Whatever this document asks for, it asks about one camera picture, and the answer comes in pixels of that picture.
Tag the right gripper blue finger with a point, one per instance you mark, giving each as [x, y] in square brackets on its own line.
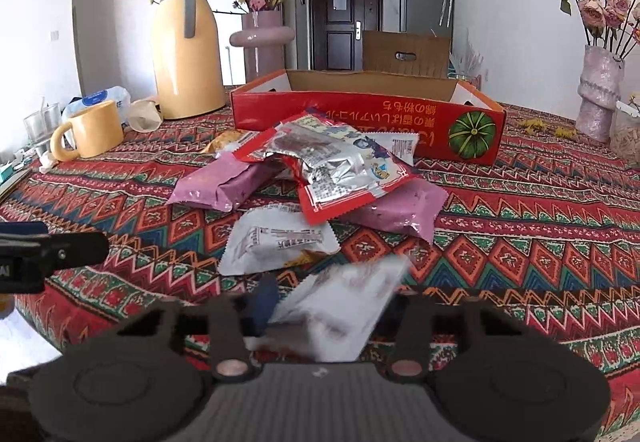
[255, 308]

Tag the white purple snack packet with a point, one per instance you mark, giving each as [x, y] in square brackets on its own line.
[331, 315]

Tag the white orange snack packet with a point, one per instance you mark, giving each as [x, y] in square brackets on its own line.
[275, 237]

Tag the yellow ceramic mug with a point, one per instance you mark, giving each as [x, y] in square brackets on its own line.
[96, 130]

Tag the silver red jerky packet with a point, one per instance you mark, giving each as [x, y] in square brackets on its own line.
[337, 168]

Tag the crumpled beige paper cup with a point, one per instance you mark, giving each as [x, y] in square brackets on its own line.
[143, 116]

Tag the wet wipes pack blue label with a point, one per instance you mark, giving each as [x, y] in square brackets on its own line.
[117, 94]

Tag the red cardboard pumpkin box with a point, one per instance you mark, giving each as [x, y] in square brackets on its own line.
[453, 119]

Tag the wooden chair back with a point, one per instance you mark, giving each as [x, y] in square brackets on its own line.
[405, 53]

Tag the patterned red tablecloth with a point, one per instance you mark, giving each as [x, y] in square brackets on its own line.
[549, 232]

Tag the dark entrance door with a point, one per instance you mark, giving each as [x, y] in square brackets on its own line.
[336, 32]

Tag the fallen yellow petals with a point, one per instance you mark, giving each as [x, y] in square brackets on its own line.
[538, 126]

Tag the pink textured tall vase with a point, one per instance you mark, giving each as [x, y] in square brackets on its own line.
[599, 88]

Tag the clear plastic food jar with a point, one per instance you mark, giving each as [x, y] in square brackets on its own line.
[625, 136]

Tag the yellow thermos jug grey handle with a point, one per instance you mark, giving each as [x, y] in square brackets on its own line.
[188, 72]

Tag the pink ring vase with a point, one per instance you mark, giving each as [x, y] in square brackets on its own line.
[262, 38]

